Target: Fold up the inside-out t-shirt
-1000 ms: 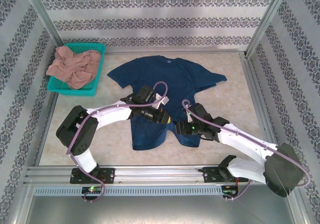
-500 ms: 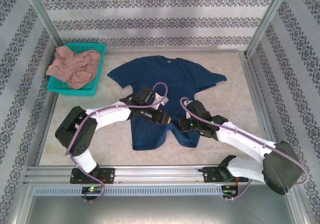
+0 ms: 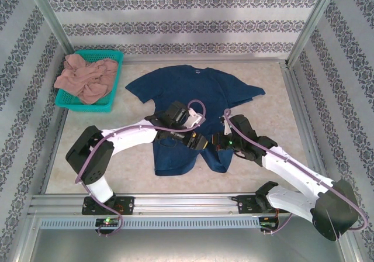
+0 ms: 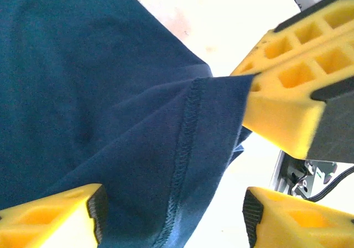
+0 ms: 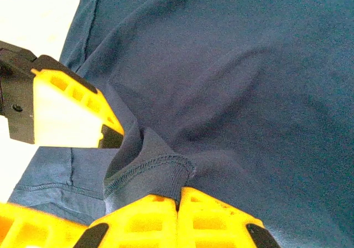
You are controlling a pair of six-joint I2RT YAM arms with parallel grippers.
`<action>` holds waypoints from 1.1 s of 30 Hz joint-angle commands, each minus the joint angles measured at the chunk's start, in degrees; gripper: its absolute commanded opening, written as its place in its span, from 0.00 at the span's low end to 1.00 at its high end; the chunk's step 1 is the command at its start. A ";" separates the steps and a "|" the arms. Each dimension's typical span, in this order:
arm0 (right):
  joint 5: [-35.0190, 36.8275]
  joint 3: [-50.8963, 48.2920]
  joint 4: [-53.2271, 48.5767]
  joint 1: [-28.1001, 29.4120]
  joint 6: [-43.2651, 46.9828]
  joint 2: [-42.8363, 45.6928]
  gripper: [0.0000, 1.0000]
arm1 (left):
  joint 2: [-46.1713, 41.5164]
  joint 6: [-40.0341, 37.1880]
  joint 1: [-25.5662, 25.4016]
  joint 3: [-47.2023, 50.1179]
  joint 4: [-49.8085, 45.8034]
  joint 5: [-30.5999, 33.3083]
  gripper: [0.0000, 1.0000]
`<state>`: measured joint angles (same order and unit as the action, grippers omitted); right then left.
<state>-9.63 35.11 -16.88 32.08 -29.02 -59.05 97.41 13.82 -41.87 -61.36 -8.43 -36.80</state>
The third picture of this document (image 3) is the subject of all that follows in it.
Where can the crumpled pink cloth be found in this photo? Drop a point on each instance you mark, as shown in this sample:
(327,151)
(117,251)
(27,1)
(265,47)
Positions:
(84,77)

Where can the teal plastic basket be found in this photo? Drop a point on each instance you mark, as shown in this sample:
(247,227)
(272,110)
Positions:
(87,108)

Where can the navy blue t-shirt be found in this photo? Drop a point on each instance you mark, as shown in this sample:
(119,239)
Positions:
(190,86)

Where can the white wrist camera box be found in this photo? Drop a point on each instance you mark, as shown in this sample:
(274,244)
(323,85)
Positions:
(226,129)
(193,117)

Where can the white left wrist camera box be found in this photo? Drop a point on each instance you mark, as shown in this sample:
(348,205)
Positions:
(193,117)

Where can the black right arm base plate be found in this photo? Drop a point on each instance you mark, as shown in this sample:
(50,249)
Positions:
(245,205)

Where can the aluminium side rail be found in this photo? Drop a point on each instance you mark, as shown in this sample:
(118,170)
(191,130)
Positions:
(57,139)
(305,127)

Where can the aluminium frame post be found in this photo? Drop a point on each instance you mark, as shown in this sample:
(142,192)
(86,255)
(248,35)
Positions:
(27,244)
(315,19)
(51,19)
(352,254)

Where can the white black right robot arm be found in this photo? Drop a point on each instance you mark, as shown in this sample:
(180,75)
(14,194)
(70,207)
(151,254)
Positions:
(292,168)

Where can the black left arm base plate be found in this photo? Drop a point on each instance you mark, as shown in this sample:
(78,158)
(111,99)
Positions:
(127,205)

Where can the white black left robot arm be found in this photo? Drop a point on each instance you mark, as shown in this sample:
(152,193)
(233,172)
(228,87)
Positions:
(131,133)

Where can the aluminium back rail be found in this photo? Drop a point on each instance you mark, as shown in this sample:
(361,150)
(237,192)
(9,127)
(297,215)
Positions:
(204,60)

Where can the small controller board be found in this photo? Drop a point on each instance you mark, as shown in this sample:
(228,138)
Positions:
(108,221)
(267,223)

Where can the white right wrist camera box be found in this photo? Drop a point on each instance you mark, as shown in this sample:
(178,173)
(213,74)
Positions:
(226,129)

